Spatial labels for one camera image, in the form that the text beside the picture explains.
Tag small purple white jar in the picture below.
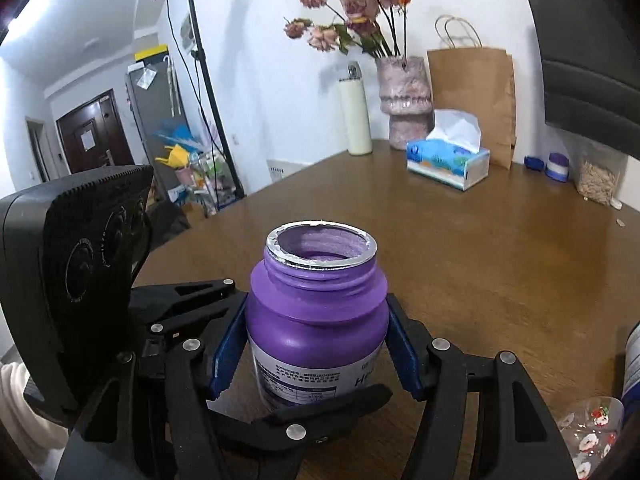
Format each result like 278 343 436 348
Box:
545 152 570 182

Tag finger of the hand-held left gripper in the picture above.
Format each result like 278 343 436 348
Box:
131 278 249 348
212 384 393 480

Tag blue tissue box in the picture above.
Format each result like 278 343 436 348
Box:
405 109 491 192

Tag brown paper bag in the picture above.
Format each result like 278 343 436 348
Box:
426 15 516 171

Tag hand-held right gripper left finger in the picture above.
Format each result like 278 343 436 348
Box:
54 294 249 480

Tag clear bag of nuts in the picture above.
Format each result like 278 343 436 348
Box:
570 137 624 209

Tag purple plastic jar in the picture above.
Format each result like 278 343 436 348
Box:
244 220 391 418

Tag white thermos bottle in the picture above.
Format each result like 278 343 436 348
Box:
337 61 374 156

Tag dried pink roses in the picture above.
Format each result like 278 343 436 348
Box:
284 0 412 59

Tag black light stand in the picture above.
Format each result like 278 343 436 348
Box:
177 0 246 202

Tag brown wooden door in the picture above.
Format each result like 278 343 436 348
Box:
55 89 135 175

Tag pink textured vase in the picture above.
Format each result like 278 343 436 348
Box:
375 56 435 151

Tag white ribbed box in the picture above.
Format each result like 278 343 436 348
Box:
266 159 307 181

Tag blue white bottle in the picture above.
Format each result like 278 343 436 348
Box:
620 322 640 412

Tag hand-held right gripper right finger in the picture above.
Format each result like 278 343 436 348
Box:
384 292 578 480

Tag grey refrigerator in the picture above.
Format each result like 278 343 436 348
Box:
124 42 202 197

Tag printed clear plastic bag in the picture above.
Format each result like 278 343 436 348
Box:
554 395 626 480

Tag colourful clutter pile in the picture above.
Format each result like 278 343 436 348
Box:
152 120 237 212

